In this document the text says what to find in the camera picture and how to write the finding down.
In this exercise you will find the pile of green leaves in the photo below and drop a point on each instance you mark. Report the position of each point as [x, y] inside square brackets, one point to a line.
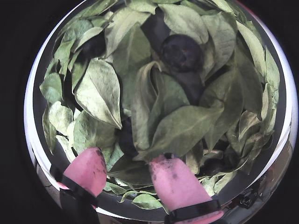
[177, 112]

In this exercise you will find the black round bowl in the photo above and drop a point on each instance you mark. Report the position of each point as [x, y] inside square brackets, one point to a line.
[283, 130]

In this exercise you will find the pink padded gripper finger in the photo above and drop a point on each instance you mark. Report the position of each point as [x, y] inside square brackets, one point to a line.
[177, 182]
[86, 170]

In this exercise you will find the blueberry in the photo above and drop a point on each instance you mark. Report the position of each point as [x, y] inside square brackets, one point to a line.
[182, 53]
[93, 47]
[212, 166]

